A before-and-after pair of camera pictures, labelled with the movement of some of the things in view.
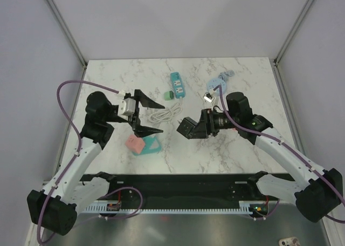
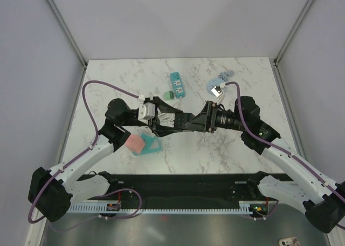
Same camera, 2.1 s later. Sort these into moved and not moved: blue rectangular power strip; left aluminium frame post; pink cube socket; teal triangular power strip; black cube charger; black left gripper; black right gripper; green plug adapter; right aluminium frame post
Moved: black left gripper; black cube charger; black right gripper
Not moved: right aluminium frame post; teal triangular power strip; blue rectangular power strip; pink cube socket; green plug adapter; left aluminium frame post
